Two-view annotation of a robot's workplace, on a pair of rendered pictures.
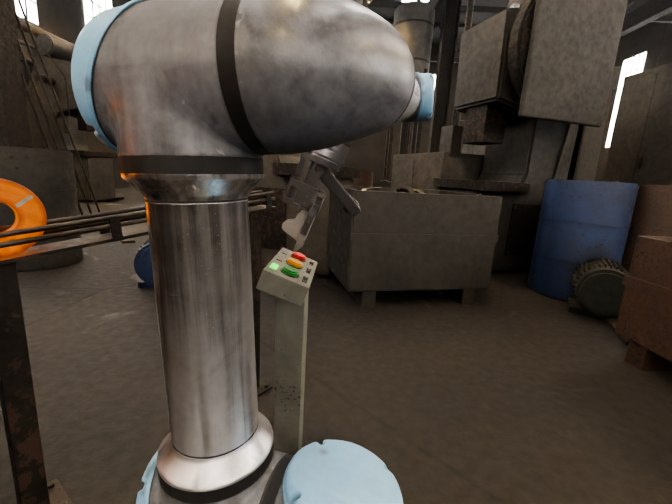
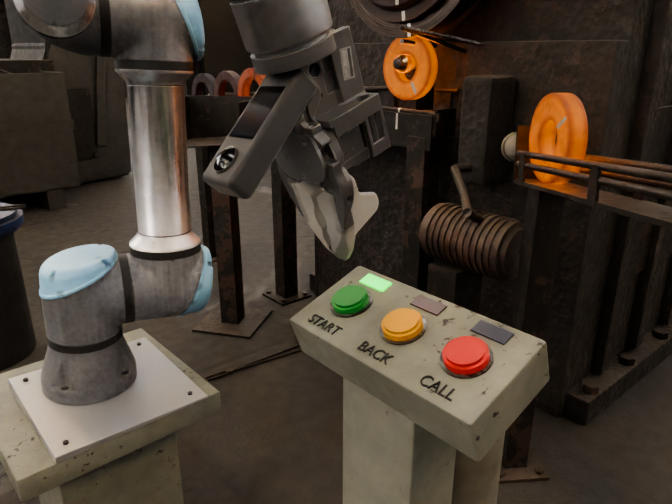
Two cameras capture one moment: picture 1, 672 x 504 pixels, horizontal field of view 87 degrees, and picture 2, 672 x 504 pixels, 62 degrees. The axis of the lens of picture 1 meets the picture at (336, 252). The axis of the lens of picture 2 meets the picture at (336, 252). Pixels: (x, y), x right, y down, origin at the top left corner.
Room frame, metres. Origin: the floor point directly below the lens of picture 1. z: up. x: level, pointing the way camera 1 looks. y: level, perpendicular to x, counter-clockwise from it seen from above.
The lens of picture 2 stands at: (1.18, -0.27, 0.85)
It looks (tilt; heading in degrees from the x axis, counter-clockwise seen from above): 20 degrees down; 139
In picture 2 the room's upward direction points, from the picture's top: straight up
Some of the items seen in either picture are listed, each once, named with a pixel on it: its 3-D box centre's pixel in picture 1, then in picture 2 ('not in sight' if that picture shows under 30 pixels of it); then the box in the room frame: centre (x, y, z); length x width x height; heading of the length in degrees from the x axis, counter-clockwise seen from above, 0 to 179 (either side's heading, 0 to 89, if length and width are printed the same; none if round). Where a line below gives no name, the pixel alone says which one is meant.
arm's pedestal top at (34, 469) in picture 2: not in sight; (93, 397); (0.27, -0.03, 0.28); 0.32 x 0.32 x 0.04; 1
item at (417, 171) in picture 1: (428, 202); not in sight; (4.26, -1.06, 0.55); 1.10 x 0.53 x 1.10; 19
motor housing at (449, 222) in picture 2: not in sight; (465, 324); (0.53, 0.71, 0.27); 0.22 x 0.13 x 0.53; 179
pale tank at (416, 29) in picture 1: (404, 115); not in sight; (8.96, -1.44, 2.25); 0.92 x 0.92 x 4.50
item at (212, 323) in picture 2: not in sight; (220, 217); (-0.32, 0.58, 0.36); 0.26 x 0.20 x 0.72; 34
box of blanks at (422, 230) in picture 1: (400, 237); not in sight; (2.62, -0.48, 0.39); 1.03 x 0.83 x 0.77; 104
